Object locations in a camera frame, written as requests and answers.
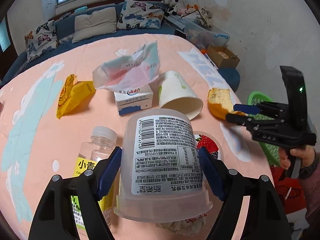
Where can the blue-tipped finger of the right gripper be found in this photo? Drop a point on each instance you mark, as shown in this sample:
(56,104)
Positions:
(247,109)

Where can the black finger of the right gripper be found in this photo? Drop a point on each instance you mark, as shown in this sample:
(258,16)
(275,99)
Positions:
(240,120)

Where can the translucent plastic yogurt cup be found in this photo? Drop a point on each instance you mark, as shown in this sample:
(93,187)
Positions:
(161,179)

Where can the white plastic bag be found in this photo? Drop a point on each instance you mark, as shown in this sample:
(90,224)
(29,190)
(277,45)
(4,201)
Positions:
(129,72)

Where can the pink fuzzy sleeve forearm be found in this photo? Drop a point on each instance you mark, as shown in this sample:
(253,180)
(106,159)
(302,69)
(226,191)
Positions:
(309,181)

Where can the person's right hand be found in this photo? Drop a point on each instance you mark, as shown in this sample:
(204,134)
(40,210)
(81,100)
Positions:
(305,153)

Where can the green plastic basket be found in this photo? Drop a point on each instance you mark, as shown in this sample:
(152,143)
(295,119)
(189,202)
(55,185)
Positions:
(270,151)

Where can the blue round stool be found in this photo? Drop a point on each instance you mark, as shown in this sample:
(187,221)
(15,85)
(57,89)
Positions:
(231,76)

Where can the red bag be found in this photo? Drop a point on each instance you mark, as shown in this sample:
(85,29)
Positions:
(289,191)

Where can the cardboard box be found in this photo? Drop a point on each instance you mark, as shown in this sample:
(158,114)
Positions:
(223,57)

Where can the white paper cup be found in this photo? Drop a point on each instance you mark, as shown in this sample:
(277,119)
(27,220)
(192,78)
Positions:
(175,93)

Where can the clear plastic storage bin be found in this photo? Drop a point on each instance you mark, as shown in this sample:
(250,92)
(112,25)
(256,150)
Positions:
(203,38)

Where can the clear plastic bottle yellow label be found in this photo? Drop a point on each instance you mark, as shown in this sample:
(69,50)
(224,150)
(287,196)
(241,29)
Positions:
(101,145)

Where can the pink patterned table blanket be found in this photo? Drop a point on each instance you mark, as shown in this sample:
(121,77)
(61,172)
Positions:
(35,144)

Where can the white blue milk carton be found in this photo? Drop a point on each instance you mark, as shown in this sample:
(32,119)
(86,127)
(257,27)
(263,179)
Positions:
(134,100)

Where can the red capped can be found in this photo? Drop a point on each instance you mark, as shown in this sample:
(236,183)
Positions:
(1,108)

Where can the plush toys pile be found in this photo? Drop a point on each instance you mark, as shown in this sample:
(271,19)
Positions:
(191,12)

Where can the yellow snack wrapper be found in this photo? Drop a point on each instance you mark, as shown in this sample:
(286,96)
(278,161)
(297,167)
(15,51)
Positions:
(73,93)

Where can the right butterfly pillow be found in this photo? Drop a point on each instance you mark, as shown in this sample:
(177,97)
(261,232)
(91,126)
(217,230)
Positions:
(142,15)

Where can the butterfly pillow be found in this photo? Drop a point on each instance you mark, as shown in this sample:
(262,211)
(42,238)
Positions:
(41,41)
(142,15)

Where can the beige cushion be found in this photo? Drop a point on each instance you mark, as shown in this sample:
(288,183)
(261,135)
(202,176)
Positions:
(99,22)

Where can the dark wooden door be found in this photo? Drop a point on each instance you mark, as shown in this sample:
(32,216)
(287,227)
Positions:
(8,53)

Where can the left butterfly pillow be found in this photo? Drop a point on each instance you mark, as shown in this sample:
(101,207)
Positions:
(41,41)

